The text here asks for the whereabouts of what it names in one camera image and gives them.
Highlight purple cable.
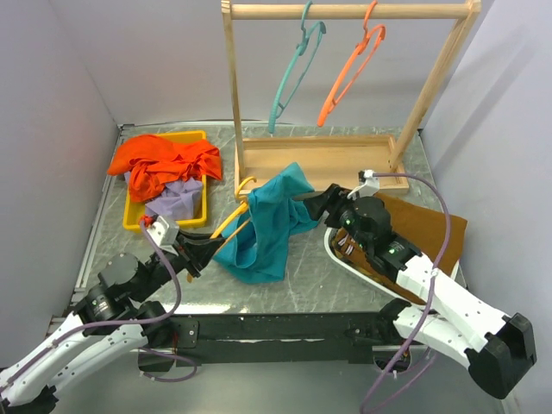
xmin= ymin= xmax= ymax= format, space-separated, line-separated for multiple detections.
xmin=0 ymin=222 xmax=202 ymax=392
xmin=359 ymin=172 xmax=453 ymax=414

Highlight teal t shirt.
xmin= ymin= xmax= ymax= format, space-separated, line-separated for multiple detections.
xmin=214 ymin=162 xmax=318 ymax=284

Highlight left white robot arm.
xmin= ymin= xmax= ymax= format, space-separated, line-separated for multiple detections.
xmin=1 ymin=231 xmax=226 ymax=413

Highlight orange plastic hanger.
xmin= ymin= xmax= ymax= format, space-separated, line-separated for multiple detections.
xmin=317 ymin=1 xmax=386 ymax=127

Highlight wooden clothes rack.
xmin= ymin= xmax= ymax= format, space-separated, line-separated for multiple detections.
xmin=221 ymin=1 xmax=481 ymax=194

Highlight lilac cloth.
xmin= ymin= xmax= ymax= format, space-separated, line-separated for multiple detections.
xmin=122 ymin=178 xmax=205 ymax=231

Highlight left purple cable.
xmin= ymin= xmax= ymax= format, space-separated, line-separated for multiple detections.
xmin=0 ymin=222 xmax=202 ymax=392

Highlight white laundry basket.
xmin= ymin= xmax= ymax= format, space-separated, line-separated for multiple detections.
xmin=323 ymin=229 xmax=465 ymax=307

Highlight teal plastic hanger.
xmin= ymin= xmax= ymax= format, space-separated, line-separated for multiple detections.
xmin=267 ymin=0 xmax=329 ymax=135

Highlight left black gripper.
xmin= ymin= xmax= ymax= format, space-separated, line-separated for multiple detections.
xmin=132 ymin=228 xmax=226 ymax=302

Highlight yellow plastic hanger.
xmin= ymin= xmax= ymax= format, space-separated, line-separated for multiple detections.
xmin=209 ymin=175 xmax=260 ymax=255

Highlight black base bar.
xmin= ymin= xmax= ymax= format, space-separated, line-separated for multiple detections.
xmin=150 ymin=299 xmax=405 ymax=365

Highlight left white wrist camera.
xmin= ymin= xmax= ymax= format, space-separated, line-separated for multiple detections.
xmin=139 ymin=215 xmax=179 ymax=249

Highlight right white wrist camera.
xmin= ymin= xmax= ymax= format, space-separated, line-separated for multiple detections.
xmin=347 ymin=169 xmax=380 ymax=200

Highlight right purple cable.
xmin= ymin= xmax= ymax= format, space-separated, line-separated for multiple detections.
xmin=359 ymin=172 xmax=453 ymax=414

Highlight aluminium rail frame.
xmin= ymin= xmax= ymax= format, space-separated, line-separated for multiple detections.
xmin=23 ymin=122 xmax=518 ymax=414

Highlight brown trousers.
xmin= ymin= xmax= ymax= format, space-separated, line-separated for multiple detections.
xmin=329 ymin=192 xmax=467 ymax=306

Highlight orange t shirt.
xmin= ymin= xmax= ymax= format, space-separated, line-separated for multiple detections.
xmin=107 ymin=130 xmax=223 ymax=203

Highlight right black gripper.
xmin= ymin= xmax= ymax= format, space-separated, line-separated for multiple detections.
xmin=303 ymin=183 xmax=372 ymax=251

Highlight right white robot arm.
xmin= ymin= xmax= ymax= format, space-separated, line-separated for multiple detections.
xmin=298 ymin=184 xmax=536 ymax=399

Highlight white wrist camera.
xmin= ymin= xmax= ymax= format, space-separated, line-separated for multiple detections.
xmin=139 ymin=215 xmax=179 ymax=249
xmin=347 ymin=169 xmax=380 ymax=200

